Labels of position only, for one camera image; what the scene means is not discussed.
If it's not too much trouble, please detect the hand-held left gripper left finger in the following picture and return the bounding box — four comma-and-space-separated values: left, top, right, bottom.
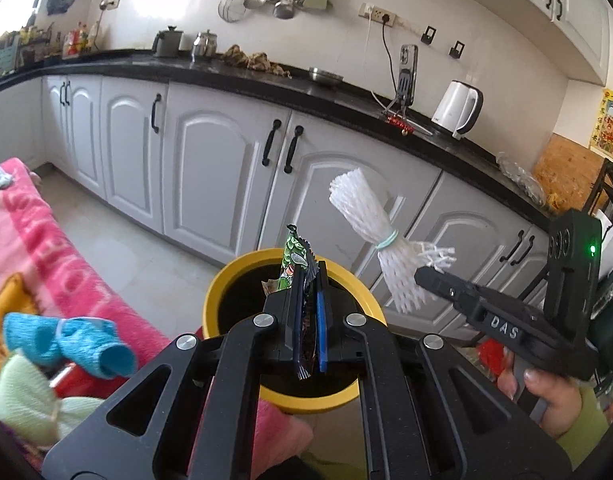
41, 260, 312, 480

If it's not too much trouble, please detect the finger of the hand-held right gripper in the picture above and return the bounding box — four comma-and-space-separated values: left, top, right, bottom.
415, 266, 487, 322

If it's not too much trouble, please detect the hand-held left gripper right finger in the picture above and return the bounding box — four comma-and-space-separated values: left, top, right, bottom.
313, 260, 572, 480

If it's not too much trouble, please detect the green snack wrapper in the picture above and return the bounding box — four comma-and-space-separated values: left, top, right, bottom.
264, 224, 319, 381

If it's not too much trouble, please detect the yellow trash bin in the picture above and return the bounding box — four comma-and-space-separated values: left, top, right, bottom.
202, 249, 387, 415

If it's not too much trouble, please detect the white foam fruit net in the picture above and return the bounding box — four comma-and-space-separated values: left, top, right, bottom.
329, 170, 457, 315

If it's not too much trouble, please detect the blue foam fruit net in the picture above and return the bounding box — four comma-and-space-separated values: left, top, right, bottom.
3, 311, 138, 380

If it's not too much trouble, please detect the pale green foam fruit net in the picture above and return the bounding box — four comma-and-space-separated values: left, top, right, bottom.
0, 352, 107, 448

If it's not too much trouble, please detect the person's right hand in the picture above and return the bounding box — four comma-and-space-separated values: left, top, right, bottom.
496, 348, 586, 439

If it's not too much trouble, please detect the red plastic bag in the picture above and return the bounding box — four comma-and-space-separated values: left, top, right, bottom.
477, 339, 511, 387

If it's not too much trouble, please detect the clear plastic bag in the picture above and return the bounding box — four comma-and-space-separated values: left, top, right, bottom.
495, 151, 548, 207

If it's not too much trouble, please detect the red beaded trinket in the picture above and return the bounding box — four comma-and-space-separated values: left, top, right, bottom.
385, 115, 415, 137

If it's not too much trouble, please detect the white kitchen base cabinet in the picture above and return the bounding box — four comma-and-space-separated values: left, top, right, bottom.
0, 49, 562, 322

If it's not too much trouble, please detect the white electric kettle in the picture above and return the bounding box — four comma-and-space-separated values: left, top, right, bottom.
431, 80, 484, 137

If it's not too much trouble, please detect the smartphone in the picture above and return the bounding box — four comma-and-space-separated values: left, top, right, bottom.
399, 44, 418, 107

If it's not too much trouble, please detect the red packet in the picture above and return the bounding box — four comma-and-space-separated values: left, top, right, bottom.
50, 366, 118, 402

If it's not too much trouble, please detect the steel bowl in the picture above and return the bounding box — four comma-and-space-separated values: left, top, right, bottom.
307, 66, 345, 86

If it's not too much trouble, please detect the pink printed blanket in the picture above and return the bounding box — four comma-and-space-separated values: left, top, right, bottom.
0, 157, 313, 480

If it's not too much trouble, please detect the pile of brown roots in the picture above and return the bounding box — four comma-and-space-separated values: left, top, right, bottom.
221, 44, 294, 79

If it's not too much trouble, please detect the dark metal kettle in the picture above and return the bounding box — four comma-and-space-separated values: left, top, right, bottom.
152, 25, 185, 59

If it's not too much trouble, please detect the group of seasoning bottles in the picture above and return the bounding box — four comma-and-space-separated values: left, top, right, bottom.
61, 21, 103, 57

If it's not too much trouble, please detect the cluttered spice shelf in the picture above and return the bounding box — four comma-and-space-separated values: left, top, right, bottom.
0, 24, 63, 80

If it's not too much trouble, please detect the yellow wall poster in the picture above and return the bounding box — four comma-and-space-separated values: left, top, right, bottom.
588, 87, 613, 164

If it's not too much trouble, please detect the white charging cable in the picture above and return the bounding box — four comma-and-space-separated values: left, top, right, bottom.
363, 12, 387, 111

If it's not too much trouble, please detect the black charging cable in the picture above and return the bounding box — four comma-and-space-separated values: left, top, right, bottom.
380, 16, 403, 72

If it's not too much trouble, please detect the wall power outlet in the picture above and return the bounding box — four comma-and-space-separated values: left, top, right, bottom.
360, 3, 397, 28

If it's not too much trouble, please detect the white upper wall cabinet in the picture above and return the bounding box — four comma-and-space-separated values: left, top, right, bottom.
440, 0, 613, 87

